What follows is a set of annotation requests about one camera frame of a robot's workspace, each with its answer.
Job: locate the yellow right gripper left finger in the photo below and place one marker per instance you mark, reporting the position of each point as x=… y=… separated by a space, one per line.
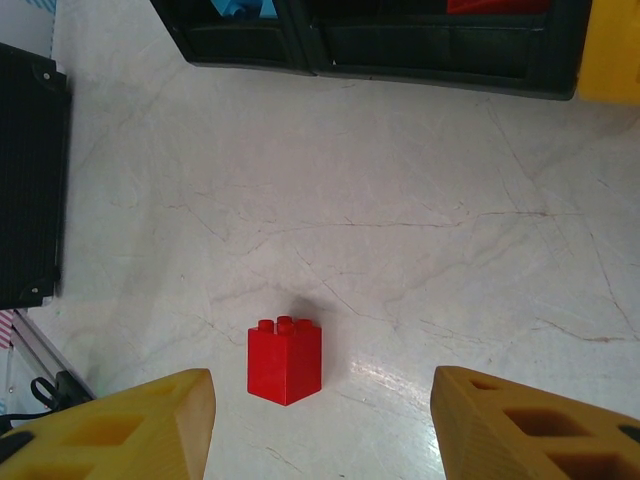
x=125 y=430

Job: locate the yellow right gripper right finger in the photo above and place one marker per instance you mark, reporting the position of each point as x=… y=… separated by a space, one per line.
x=525 y=435

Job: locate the red lego brick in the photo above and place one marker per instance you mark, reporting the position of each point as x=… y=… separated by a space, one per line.
x=285 y=365
x=495 y=5

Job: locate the black hard case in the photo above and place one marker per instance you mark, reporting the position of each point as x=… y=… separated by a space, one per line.
x=30 y=175

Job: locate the yellow plastic bin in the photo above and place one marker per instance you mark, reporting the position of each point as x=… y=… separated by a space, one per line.
x=610 y=50

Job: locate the black plastic bin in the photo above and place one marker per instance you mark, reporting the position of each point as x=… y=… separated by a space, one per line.
x=425 y=50
x=240 y=45

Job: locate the aluminium frame rail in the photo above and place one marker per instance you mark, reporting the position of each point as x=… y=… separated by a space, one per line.
x=40 y=345

